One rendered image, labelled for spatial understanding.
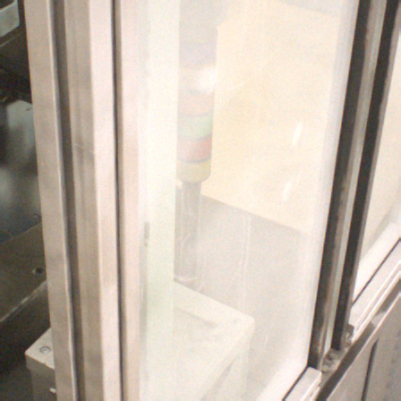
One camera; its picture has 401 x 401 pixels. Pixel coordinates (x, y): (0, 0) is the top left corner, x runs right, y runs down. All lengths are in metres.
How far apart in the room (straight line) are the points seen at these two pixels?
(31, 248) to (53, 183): 0.70
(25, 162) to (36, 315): 0.19
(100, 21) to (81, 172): 0.10
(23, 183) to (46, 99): 0.67
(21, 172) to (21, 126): 0.10
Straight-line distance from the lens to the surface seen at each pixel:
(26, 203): 1.23
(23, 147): 1.32
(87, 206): 0.62
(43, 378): 1.14
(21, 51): 1.76
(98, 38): 0.55
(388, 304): 1.42
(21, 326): 1.27
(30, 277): 1.28
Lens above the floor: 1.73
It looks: 39 degrees down
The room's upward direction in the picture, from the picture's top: 2 degrees clockwise
